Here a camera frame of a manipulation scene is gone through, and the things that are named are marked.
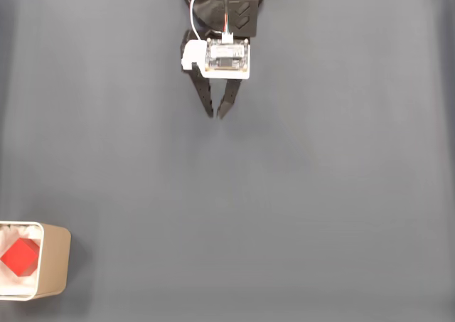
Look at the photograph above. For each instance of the red cube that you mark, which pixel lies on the red cube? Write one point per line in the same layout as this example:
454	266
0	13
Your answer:
19	258

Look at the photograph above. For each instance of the camera board on white bracket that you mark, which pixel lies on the camera board on white bracket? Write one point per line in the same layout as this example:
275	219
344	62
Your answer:
227	60

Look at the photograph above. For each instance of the white tissue paper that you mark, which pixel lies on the white tissue paper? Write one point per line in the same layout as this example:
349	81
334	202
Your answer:
14	286

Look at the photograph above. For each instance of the beige plastic box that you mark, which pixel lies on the beige plastic box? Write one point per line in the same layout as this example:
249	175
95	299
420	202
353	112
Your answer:
53	261

